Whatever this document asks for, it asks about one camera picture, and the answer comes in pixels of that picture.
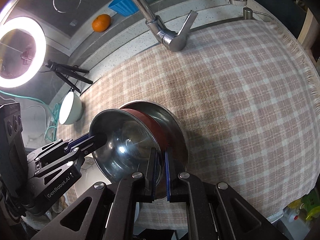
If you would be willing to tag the light green ceramic bowl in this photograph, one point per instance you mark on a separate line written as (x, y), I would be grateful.
(71, 109)

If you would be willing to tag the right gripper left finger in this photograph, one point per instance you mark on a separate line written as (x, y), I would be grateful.
(105, 211)

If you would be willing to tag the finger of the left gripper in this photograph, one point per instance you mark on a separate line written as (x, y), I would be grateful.
(88, 142)
(80, 151)

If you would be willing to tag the blue silicone cup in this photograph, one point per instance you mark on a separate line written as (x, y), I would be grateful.
(123, 7)

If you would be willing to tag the white ring light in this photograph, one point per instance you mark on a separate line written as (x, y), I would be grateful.
(23, 48)

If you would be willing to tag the red steel bowl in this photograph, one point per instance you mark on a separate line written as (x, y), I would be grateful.
(130, 136)

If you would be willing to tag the chrome kitchen faucet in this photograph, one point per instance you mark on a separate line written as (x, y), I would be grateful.
(172, 40)

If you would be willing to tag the black camera box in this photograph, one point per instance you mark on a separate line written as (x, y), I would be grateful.
(14, 167)

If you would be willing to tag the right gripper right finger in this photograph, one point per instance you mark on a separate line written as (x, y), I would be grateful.
(214, 211)

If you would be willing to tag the black tripod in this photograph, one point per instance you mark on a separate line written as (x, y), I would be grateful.
(63, 70)

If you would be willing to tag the black induction cooktop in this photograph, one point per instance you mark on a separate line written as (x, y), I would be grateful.
(67, 16)

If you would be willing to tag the checkered beige tablecloth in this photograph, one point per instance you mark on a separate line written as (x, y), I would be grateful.
(247, 96)

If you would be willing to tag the orange tangerine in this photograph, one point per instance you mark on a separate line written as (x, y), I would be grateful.
(101, 23)

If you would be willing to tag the large stainless steel bowl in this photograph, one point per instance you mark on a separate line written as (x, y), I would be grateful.
(176, 136)

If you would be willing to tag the steel sink knob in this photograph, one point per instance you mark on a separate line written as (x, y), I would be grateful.
(247, 13)

